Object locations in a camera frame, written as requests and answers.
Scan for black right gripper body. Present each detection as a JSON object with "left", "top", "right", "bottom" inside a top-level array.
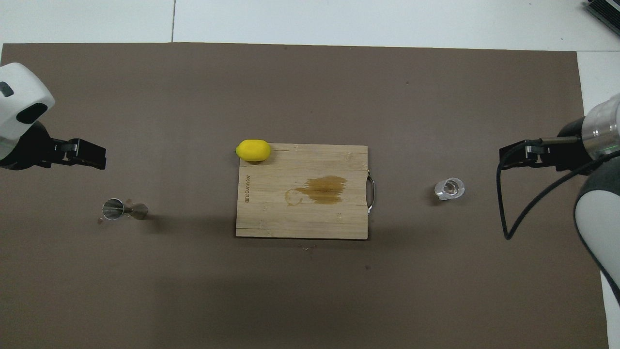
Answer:
[{"left": 552, "top": 117, "right": 594, "bottom": 173}]

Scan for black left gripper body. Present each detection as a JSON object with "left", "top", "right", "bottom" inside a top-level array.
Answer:
[{"left": 0, "top": 121, "right": 55, "bottom": 170}]

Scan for steel double jigger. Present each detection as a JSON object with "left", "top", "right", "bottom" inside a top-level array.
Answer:
[{"left": 102, "top": 198, "right": 149, "bottom": 221}]

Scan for clear glass cup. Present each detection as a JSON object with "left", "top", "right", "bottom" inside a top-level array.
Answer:
[{"left": 434, "top": 178, "right": 465, "bottom": 202}]

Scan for grey ribbed device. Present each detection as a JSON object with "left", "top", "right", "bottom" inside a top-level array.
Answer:
[{"left": 584, "top": 0, "right": 620, "bottom": 37}]

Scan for yellow lemon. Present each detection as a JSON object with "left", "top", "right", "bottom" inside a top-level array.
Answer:
[{"left": 235, "top": 139, "right": 272, "bottom": 162}]

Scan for brown table mat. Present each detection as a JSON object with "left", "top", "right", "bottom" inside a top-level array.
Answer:
[{"left": 0, "top": 43, "right": 609, "bottom": 349}]

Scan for wooden cutting board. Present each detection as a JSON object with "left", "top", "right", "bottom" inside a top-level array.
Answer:
[{"left": 235, "top": 143, "right": 376, "bottom": 240}]

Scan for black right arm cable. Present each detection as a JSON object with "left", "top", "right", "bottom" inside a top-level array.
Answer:
[{"left": 497, "top": 137, "right": 620, "bottom": 240}]

